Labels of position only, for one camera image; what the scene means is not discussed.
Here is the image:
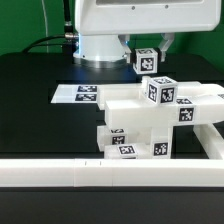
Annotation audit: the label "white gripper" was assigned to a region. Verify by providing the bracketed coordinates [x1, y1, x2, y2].
[75, 0, 222, 64]

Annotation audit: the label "white tagged cube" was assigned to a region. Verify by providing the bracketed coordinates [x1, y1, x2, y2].
[147, 76, 178, 105]
[133, 48, 158, 74]

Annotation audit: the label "white chair back frame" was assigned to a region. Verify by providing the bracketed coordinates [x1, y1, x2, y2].
[97, 82, 224, 129]

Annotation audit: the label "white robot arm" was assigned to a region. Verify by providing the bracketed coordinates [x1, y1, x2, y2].
[74, 0, 221, 63]

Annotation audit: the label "white fiducial marker plate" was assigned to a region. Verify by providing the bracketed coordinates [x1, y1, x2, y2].
[51, 84, 97, 104]

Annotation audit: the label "white U-shaped fence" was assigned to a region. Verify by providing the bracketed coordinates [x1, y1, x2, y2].
[0, 124, 224, 187]

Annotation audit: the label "black cable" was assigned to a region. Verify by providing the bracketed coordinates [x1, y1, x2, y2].
[21, 0, 80, 54]

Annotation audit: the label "white thin cable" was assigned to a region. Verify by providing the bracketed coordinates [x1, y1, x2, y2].
[41, 0, 50, 54]

